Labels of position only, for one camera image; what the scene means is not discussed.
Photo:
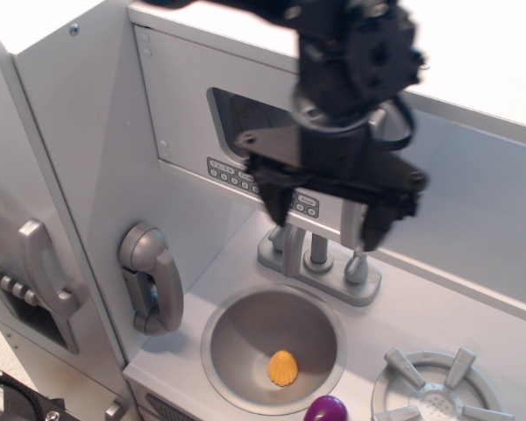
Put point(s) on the white toy microwave door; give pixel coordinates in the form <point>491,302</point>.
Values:
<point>230,115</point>

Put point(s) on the grey toy stove burner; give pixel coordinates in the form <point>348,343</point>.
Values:
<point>430,385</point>

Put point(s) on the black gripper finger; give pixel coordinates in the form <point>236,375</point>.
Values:
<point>276,192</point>
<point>376,225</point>

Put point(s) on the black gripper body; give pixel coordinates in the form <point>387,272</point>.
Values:
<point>346,162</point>

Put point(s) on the grey ice dispenser panel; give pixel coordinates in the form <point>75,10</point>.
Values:
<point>23,304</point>

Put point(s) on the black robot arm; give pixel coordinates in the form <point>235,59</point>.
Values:
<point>354,57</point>

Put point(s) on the black robot base with cable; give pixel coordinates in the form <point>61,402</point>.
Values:
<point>19,402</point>

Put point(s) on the white toy kitchen cabinet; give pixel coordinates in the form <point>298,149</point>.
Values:
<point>78,152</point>

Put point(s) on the grey round sink bowl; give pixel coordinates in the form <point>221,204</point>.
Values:
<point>250,327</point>

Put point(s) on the purple toy eggplant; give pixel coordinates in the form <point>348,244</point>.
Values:
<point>326,408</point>

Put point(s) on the grey toy faucet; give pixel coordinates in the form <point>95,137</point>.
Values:
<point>309,258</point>

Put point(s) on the yellow toy corn piece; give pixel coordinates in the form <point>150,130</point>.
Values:
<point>282,369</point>

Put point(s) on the grey toy telephone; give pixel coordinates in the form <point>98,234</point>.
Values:
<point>152,280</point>

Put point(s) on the grey fridge door handle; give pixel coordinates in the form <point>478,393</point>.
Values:
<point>34,241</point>

